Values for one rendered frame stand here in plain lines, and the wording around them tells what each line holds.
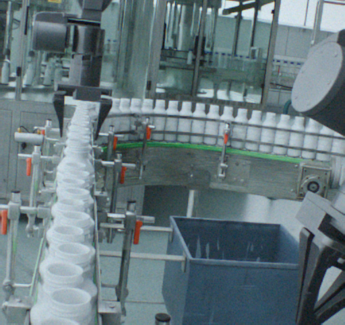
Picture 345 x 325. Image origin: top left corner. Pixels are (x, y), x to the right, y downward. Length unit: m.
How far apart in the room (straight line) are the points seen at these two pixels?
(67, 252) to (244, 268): 0.70
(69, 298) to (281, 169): 1.97
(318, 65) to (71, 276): 0.30
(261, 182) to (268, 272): 1.18
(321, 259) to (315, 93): 0.13
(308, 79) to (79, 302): 0.28
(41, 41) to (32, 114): 3.08
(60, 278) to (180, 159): 1.89
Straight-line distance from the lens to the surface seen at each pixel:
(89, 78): 1.04
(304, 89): 0.44
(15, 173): 4.20
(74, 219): 0.76
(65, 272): 0.60
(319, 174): 2.35
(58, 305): 0.51
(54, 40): 1.04
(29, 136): 1.83
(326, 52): 0.44
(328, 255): 0.46
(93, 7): 1.02
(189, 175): 2.45
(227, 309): 1.33
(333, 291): 0.50
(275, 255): 1.65
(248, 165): 2.45
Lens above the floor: 1.39
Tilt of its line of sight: 10 degrees down
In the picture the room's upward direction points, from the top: 7 degrees clockwise
